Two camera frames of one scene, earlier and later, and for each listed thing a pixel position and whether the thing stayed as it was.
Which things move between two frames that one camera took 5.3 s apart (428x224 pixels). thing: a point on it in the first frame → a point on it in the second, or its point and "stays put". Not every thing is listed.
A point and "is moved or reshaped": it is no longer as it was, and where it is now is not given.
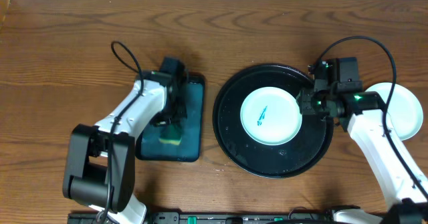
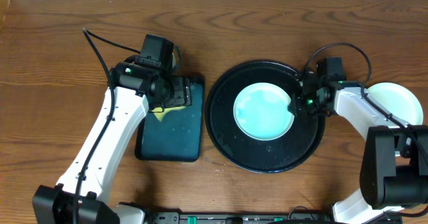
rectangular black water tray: (148, 144) stays put
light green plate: (404, 110) stays put
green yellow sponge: (170, 134) is moved or reshaped
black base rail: (206, 217) stays put
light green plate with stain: (271, 116) is moved or reshaped
